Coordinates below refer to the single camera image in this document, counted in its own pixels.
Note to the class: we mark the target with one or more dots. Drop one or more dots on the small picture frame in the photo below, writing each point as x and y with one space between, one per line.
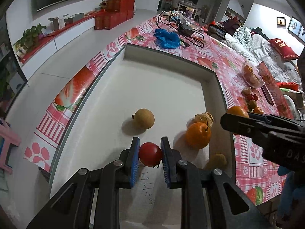
280 21

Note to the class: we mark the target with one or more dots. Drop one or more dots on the purple white paper cup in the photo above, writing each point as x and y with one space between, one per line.
190 12

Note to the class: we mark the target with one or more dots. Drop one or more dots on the flat grey box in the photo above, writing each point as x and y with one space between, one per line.
74 19

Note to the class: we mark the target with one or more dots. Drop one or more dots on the blue crumpled glove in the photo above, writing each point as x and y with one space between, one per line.
168 38

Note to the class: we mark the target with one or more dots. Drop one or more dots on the pink stool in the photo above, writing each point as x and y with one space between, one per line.
8 138

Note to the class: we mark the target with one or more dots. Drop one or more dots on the small yellow lemon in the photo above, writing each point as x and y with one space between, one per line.
216 161

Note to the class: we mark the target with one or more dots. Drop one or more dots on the red printed pillow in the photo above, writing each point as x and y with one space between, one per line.
283 49

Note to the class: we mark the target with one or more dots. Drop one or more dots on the small orange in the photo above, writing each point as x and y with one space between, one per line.
258 110

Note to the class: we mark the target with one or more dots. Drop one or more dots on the mandarin orange with stem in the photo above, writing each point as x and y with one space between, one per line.
198 136

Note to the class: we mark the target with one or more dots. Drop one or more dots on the brown walnut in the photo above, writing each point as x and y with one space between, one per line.
246 91

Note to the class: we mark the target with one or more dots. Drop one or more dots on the white shallow tray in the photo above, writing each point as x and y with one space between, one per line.
154 88

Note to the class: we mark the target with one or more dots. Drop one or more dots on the large orange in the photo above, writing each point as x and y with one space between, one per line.
237 111

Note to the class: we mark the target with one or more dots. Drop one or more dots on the white desk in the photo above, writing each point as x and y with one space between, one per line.
187 6

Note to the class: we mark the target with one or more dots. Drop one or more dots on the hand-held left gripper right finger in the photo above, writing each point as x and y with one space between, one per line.
166 162

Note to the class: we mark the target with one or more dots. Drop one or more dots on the white television console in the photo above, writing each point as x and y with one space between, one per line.
59 43

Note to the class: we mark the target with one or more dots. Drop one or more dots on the clear glass bowl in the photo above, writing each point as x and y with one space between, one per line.
252 75

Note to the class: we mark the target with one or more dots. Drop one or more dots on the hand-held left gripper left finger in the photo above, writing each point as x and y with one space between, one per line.
134 162

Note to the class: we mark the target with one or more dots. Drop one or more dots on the person's right hand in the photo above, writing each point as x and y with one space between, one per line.
286 169

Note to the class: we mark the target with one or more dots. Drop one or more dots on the red console runner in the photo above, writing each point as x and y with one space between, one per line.
47 37

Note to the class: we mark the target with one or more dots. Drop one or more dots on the white green patterned cloth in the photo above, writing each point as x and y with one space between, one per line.
243 35

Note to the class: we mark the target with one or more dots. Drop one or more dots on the large picture frame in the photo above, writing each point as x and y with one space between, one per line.
294 26

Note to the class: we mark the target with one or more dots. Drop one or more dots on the small brown pear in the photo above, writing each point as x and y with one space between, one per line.
143 118

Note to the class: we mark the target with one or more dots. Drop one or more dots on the smartphone in red case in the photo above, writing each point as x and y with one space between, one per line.
266 95

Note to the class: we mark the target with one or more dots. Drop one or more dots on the small open carton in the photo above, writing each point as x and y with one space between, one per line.
57 23

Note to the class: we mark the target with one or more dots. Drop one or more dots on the green potted plant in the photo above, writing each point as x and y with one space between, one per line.
29 37

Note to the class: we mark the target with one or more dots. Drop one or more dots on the grey striped blanket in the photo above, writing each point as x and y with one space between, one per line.
262 52

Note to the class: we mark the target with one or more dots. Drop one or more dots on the dark glass cabinet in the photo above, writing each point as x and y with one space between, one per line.
10 71

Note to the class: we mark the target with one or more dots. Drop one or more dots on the red cherry tomato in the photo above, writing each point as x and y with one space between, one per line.
249 97
150 154
255 97

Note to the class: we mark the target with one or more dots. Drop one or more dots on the dark clothes pile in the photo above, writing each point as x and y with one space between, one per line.
232 23

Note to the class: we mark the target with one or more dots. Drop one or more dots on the brown green kiwi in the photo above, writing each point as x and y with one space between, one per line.
253 103

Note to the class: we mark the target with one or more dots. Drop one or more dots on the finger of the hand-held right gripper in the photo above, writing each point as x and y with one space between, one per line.
238 124

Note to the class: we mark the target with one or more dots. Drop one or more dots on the power adapter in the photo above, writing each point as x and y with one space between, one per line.
185 30

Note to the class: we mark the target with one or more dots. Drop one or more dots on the clear plastic snack bags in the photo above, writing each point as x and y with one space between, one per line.
190 21

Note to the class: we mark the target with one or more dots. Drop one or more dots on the open cardboard box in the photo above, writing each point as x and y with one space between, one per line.
295 99

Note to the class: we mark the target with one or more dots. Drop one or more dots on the red frilled cushion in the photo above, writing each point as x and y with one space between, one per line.
288 86

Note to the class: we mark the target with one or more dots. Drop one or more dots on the stack of red gift boxes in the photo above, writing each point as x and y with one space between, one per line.
114 16

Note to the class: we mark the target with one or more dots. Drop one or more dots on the physalis in dry husk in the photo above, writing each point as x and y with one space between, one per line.
202 118

